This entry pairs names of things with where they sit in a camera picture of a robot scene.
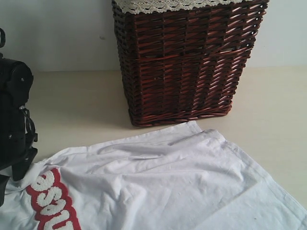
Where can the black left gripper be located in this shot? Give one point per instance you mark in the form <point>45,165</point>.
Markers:
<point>17,135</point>

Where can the white t-shirt red logo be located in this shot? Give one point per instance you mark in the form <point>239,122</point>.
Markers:
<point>176,178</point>

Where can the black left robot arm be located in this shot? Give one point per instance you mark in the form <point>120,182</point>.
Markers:
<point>16,80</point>

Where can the dark brown wicker basket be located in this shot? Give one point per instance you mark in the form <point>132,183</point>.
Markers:
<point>184,65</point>

